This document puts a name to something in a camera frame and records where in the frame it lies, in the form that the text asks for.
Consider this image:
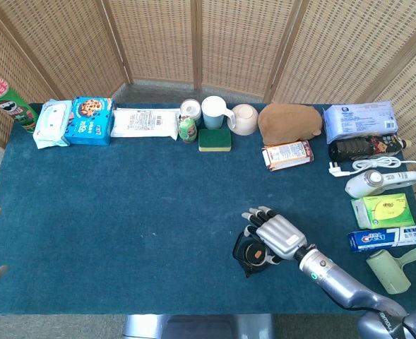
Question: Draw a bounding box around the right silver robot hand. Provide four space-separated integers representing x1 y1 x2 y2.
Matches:
242 206 308 266

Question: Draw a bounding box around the black teapot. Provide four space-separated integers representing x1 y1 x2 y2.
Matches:
232 231 274 279

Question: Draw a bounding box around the white plastic lidded container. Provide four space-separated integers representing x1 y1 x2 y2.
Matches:
179 98 203 126

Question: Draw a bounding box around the brown white snack box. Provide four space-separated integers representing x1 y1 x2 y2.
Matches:
261 140 315 172

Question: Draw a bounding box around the blue Crest toothpaste box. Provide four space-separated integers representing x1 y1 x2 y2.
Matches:
346 223 416 253

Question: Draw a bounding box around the green tissue box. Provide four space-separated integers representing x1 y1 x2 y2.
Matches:
350 193 416 230

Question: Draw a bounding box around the white wet wipes pack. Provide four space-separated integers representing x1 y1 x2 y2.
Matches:
32 100 73 150

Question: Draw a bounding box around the green Pringles can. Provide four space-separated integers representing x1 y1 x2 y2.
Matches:
0 78 40 134

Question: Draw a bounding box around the pale green lint roller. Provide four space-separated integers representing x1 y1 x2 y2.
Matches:
365 242 416 295

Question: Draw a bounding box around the brown plush toy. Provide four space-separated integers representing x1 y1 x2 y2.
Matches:
257 102 323 147

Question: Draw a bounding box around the green yellow sponge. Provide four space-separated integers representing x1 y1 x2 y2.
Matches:
198 128 232 153

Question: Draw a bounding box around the dark sauce bottle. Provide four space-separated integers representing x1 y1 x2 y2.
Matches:
328 133 412 162

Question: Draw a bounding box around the beige upturned bowl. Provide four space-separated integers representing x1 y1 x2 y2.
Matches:
230 103 259 136

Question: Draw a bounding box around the grey robot torso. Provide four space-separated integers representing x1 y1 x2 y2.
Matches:
122 313 275 339

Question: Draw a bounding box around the blue table cloth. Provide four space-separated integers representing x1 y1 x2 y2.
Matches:
0 102 416 316

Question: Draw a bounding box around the blue cookie box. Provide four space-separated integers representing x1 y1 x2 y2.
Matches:
64 97 116 147

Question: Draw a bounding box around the lavender tissue pack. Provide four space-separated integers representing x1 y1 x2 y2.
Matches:
323 101 399 145

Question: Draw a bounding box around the small green bottle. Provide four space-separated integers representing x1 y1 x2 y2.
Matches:
177 114 197 144

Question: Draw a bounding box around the white flat plastic package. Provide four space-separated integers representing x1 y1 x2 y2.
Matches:
109 107 180 141

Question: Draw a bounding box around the woven bamboo folding screen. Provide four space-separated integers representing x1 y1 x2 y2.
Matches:
0 0 416 230

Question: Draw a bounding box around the white electric shaver with cord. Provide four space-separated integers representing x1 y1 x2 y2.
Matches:
345 168 416 198

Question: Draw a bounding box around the white power cable with plug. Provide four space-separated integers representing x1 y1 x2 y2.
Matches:
328 156 416 179

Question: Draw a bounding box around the light blue mug white handle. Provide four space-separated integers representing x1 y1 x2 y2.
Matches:
201 95 237 131

